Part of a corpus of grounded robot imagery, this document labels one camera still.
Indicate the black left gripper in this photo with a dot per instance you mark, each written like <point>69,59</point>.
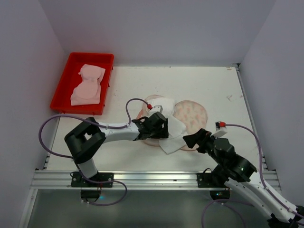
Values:
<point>162,126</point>

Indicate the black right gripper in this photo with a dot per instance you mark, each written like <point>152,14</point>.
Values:
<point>202,138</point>

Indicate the white bra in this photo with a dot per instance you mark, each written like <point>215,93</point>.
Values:
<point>176,128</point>

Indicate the peach floral mesh laundry bag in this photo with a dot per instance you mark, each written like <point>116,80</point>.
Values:
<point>191,113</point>

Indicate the pink bra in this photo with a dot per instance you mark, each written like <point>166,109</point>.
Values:
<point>89,90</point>

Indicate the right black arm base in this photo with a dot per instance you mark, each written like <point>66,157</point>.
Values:
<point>217,189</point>

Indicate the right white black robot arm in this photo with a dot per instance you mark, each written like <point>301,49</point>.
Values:
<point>237,173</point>

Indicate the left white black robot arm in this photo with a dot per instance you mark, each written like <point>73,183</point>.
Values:
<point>84,140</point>

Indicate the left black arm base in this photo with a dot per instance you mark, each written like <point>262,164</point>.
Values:
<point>92,181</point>

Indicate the red plastic tray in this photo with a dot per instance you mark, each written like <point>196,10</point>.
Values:
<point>70,79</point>

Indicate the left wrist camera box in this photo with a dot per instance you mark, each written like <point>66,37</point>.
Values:
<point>157,108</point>

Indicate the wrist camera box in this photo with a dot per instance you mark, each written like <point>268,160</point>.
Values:
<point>157,108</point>
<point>221,129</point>

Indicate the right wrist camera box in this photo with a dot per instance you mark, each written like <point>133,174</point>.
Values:
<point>221,129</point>

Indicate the aluminium mounting rail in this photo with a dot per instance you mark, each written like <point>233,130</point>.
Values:
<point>134,180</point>

